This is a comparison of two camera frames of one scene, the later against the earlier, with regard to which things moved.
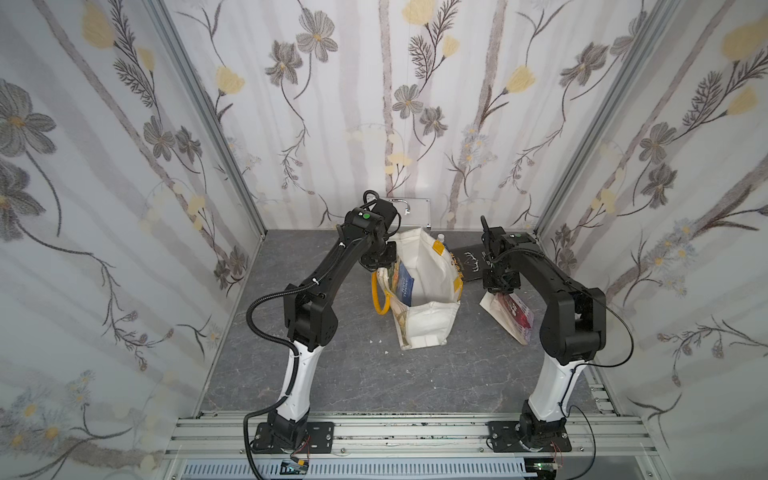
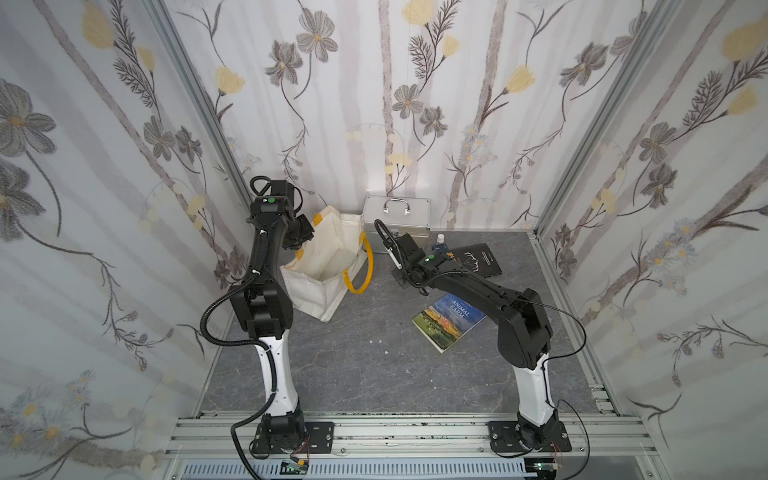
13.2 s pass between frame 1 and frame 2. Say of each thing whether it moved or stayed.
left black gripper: moved
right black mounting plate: stayed
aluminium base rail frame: stayed
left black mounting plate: stayed
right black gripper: moved
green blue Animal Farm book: moved
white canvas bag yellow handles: moved
